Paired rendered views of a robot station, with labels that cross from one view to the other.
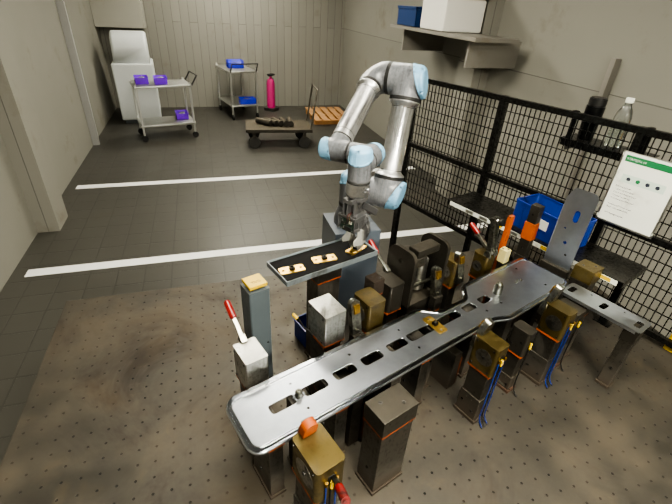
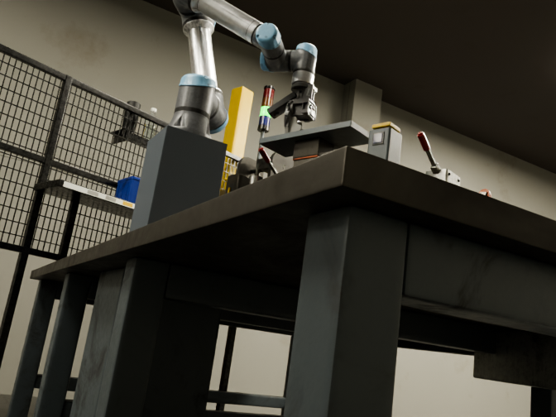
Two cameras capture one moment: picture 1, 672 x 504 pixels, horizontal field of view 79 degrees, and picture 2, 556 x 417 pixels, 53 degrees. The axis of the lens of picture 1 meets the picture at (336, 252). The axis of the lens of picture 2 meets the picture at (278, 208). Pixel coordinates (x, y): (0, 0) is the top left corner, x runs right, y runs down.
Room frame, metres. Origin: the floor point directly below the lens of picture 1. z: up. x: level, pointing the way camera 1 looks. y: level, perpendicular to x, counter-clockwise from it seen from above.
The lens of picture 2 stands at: (1.54, 1.66, 0.51)
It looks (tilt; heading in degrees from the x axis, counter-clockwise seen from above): 14 degrees up; 260
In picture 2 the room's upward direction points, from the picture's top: 8 degrees clockwise
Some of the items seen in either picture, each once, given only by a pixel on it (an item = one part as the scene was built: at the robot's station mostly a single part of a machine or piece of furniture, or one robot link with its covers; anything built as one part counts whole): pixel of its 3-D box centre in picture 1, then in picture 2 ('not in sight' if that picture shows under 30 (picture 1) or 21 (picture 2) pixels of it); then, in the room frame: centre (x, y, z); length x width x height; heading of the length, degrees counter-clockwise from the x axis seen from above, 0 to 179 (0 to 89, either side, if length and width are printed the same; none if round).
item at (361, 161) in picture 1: (360, 165); (304, 61); (1.23, -0.06, 1.48); 0.09 x 0.08 x 0.11; 157
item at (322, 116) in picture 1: (327, 115); not in sight; (7.86, 0.31, 0.05); 1.05 x 0.72 x 0.10; 18
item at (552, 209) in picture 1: (550, 221); (150, 200); (1.71, -0.98, 1.09); 0.30 x 0.17 x 0.13; 29
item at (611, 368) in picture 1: (618, 355); not in sight; (1.12, -1.07, 0.84); 0.05 x 0.05 x 0.29; 37
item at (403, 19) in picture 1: (420, 16); not in sight; (5.19, -0.77, 1.80); 0.48 x 0.36 x 0.19; 18
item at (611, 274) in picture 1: (534, 231); (137, 213); (1.75, -0.94, 1.01); 0.90 x 0.22 x 0.03; 37
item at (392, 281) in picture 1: (381, 318); not in sight; (1.20, -0.19, 0.89); 0.12 x 0.07 x 0.38; 37
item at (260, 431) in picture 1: (432, 329); not in sight; (1.03, -0.33, 1.00); 1.38 x 0.22 x 0.02; 127
